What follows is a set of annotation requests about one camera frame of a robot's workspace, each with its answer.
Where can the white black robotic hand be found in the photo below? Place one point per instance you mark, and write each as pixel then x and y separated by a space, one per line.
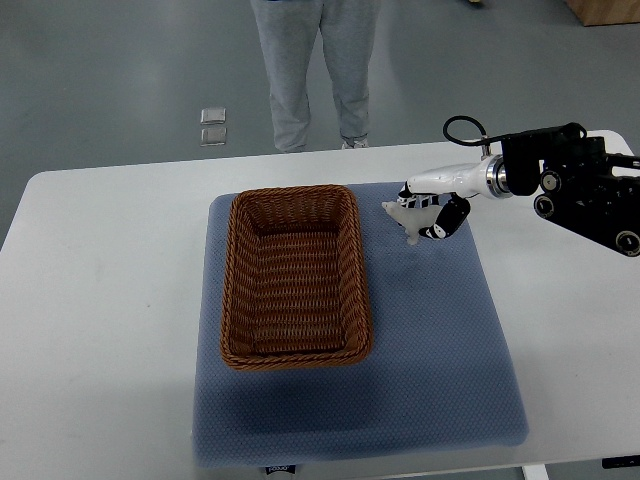
pixel 448 187

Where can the white bear figurine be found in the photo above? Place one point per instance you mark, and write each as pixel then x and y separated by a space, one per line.
pixel 413 220

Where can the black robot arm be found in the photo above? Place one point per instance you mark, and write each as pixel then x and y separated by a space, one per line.
pixel 570 173

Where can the brown wicker basket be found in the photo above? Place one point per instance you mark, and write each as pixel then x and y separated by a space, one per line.
pixel 295 291

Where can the blue padded mat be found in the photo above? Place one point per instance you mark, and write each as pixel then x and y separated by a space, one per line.
pixel 439 375

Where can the wooden box corner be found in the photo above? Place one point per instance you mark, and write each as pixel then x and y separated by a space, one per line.
pixel 605 12

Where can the lower metal floor plate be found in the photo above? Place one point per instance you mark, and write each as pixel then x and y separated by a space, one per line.
pixel 213 136

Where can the metal floor plate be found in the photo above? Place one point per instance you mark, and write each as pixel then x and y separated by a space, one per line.
pixel 213 136
pixel 213 115

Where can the upper metal floor plate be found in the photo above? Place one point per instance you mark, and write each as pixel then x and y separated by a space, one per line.
pixel 213 115

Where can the black table control panel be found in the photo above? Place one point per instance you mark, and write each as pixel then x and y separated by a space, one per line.
pixel 621 462

